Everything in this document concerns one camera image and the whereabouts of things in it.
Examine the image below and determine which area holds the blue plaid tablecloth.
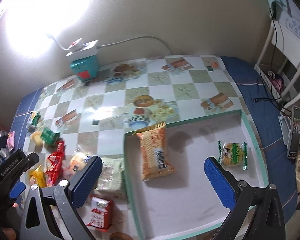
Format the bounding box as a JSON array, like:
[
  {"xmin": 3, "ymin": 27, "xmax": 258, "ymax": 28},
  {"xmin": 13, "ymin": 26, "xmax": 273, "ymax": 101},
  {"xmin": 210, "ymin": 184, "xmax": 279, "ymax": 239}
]
[{"xmin": 11, "ymin": 71, "xmax": 298, "ymax": 220}]

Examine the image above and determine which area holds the teal box with red sticker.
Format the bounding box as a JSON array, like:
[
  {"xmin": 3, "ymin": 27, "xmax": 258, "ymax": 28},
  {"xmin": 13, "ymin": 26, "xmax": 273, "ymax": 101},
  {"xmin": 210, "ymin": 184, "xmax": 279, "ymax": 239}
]
[{"xmin": 70, "ymin": 55, "xmax": 99, "ymax": 82}]

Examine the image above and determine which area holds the pale green snack packet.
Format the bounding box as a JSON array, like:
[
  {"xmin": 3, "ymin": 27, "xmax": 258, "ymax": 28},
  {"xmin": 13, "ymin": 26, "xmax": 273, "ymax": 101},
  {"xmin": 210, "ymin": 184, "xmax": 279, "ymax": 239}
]
[{"xmin": 94, "ymin": 157, "xmax": 124, "ymax": 198}]

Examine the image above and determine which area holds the smartphone on stand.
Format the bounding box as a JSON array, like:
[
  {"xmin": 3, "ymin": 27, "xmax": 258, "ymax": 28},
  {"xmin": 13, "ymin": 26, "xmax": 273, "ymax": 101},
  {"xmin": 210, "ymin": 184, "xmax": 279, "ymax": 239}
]
[{"xmin": 287, "ymin": 106, "xmax": 300, "ymax": 159}]

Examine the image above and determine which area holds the orange snack packet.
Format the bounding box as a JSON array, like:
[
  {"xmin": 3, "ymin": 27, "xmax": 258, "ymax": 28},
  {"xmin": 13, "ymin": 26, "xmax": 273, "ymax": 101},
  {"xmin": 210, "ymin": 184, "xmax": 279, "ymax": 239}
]
[{"xmin": 135, "ymin": 122, "xmax": 176, "ymax": 181}]

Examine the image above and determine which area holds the black cable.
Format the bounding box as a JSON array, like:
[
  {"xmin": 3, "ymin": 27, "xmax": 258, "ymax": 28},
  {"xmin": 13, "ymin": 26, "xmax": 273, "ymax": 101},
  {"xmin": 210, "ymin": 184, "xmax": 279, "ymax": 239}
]
[{"xmin": 252, "ymin": 0, "xmax": 294, "ymax": 113}]

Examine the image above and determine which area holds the small pink wrapper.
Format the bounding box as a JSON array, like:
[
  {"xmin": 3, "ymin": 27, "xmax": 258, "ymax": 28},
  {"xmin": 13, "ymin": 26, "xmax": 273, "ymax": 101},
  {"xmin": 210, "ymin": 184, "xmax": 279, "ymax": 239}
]
[{"xmin": 6, "ymin": 131, "xmax": 15, "ymax": 152}]

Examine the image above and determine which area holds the white tray teal rim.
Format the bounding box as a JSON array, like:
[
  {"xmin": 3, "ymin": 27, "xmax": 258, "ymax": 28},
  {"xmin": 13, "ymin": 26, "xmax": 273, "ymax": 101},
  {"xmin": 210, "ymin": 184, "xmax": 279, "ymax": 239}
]
[{"xmin": 124, "ymin": 110, "xmax": 268, "ymax": 239}]

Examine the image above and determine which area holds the yellow snack packet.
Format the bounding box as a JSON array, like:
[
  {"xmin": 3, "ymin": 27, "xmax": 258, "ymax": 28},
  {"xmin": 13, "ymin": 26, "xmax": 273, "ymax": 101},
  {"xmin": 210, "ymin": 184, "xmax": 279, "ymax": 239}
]
[{"xmin": 28, "ymin": 165, "xmax": 47, "ymax": 188}]

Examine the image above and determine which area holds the white power cable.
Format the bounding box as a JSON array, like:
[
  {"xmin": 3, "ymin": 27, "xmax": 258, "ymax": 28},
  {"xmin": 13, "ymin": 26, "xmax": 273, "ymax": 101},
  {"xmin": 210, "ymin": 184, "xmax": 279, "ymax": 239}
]
[{"xmin": 97, "ymin": 35, "xmax": 173, "ymax": 56}]

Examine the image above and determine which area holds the dark green snack packet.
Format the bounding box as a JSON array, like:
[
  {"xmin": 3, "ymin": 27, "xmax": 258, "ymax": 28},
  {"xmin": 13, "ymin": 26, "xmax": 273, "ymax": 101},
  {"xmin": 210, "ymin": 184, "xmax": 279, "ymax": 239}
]
[{"xmin": 40, "ymin": 127, "xmax": 60, "ymax": 147}]

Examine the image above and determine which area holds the green striped biscuit packet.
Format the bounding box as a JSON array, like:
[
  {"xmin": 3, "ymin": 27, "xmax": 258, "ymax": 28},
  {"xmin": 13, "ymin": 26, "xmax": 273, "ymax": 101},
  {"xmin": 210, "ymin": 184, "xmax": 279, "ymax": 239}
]
[{"xmin": 218, "ymin": 140, "xmax": 248, "ymax": 170}]

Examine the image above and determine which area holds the small green yellow packet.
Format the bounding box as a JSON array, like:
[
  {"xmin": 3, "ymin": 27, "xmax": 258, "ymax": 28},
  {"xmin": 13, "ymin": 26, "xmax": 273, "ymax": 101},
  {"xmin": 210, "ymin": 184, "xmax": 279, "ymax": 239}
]
[{"xmin": 26, "ymin": 111, "xmax": 41, "ymax": 132}]

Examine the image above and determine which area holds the checkered food-print table mat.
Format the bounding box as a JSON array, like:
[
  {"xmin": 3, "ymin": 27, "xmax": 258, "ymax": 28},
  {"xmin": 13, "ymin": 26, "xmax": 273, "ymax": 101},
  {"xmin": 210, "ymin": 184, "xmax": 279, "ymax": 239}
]
[{"xmin": 22, "ymin": 54, "xmax": 266, "ymax": 240}]

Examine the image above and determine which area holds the round bun clear wrapper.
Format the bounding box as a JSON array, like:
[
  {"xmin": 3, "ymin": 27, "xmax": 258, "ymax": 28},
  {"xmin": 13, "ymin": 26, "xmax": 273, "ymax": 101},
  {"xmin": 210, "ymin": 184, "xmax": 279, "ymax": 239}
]
[{"xmin": 63, "ymin": 148, "xmax": 92, "ymax": 180}]

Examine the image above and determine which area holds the white power strip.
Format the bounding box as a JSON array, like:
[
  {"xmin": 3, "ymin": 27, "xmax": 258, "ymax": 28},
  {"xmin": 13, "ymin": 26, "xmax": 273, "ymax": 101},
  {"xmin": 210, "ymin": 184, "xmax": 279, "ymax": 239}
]
[{"xmin": 66, "ymin": 38, "xmax": 98, "ymax": 59}]

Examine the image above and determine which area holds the white phone stand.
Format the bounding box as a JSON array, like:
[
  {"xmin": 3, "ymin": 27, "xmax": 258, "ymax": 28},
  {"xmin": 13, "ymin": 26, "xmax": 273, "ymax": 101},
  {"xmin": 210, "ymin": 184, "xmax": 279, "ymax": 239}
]
[{"xmin": 278, "ymin": 115, "xmax": 291, "ymax": 146}]

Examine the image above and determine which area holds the red white biscuit packet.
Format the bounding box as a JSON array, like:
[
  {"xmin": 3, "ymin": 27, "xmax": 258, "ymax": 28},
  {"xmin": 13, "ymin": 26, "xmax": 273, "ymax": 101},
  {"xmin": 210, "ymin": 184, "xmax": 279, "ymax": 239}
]
[{"xmin": 87, "ymin": 195, "xmax": 114, "ymax": 231}]

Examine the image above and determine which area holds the large red snack packet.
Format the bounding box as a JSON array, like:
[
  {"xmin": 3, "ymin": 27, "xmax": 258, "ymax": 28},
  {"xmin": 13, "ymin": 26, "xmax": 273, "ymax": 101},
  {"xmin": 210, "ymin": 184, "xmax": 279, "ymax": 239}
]
[{"xmin": 45, "ymin": 140, "xmax": 65, "ymax": 187}]

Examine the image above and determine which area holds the white shelf rack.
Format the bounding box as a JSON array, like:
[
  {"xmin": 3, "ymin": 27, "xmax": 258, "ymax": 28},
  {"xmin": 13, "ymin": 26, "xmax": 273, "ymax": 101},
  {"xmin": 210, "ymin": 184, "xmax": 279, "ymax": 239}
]
[{"xmin": 255, "ymin": 0, "xmax": 300, "ymax": 115}]

